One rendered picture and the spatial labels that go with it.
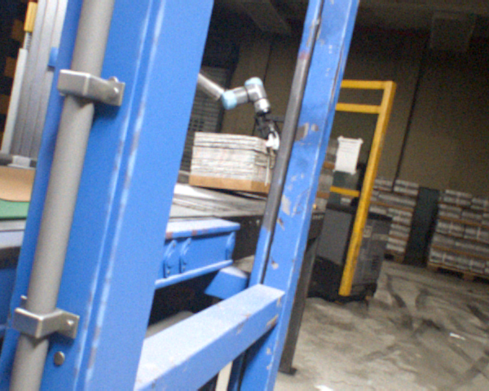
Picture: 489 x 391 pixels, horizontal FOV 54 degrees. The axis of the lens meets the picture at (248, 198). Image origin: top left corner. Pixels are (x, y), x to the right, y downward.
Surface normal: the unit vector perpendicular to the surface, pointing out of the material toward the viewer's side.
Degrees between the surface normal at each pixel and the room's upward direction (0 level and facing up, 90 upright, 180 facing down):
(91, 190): 90
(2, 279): 90
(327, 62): 90
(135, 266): 90
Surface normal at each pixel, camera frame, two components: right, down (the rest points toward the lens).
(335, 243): -0.65, -0.10
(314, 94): -0.33, -0.02
